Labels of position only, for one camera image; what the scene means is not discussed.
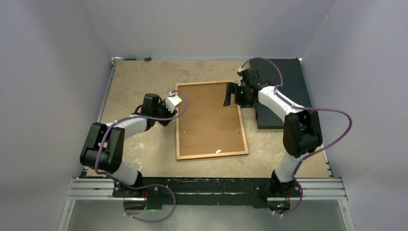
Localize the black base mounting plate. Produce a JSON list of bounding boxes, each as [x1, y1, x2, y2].
[[113, 177, 301, 209]]

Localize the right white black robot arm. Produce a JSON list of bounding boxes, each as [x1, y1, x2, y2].
[[223, 67, 322, 196]]

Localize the brown backing board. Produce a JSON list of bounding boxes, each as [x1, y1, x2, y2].
[[178, 83, 246, 157]]

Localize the dark rectangular box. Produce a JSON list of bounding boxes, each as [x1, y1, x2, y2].
[[249, 58, 312, 129]]

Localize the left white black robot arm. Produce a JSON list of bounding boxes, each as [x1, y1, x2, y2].
[[79, 91, 183, 197]]

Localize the wooden picture frame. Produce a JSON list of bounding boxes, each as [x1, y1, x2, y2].
[[175, 80, 250, 161]]

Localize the aluminium rail beam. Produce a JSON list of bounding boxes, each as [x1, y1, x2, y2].
[[67, 178, 347, 200]]

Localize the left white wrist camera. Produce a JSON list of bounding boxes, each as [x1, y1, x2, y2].
[[164, 90, 182, 113]]

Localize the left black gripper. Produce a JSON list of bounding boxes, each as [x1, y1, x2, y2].
[[153, 100, 177, 126]]

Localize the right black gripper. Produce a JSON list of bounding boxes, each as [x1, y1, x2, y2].
[[224, 82, 255, 108]]

